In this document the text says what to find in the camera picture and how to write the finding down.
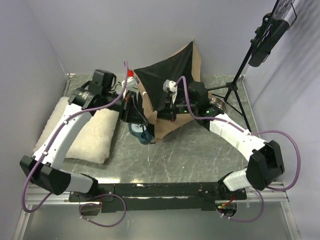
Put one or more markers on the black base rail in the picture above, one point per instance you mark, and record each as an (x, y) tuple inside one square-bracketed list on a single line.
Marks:
[(159, 196)]

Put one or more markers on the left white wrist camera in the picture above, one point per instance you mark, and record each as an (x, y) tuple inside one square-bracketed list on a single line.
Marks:
[(132, 80)]

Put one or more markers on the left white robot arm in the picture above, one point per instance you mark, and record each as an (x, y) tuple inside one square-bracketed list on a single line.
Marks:
[(44, 167)]

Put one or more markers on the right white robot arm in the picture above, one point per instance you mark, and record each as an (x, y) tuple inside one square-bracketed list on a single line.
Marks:
[(265, 162)]

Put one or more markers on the steel pet bowl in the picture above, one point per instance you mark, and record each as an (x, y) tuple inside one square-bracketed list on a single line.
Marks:
[(219, 103)]

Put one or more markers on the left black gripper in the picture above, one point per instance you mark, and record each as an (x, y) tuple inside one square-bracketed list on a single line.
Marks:
[(131, 111)]

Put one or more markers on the teal pet feeder stand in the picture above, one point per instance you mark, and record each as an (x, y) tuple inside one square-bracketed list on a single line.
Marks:
[(140, 132)]

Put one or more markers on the black tripod stand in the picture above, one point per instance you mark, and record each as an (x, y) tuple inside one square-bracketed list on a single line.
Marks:
[(233, 85)]

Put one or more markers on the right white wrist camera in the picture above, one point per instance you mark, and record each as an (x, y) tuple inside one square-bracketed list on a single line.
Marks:
[(170, 86)]

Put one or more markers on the aluminium frame rail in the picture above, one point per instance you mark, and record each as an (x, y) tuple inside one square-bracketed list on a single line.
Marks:
[(36, 195)]

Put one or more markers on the white fluffy cushion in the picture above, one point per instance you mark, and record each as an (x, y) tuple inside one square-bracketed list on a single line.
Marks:
[(93, 143)]

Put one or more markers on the tan fabric pet tent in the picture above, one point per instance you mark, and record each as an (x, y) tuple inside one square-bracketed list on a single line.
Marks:
[(185, 62)]

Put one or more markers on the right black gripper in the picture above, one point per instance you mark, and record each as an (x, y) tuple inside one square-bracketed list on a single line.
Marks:
[(167, 111)]

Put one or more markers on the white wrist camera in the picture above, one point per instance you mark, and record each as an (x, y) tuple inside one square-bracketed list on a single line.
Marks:
[(132, 80), (170, 86)]

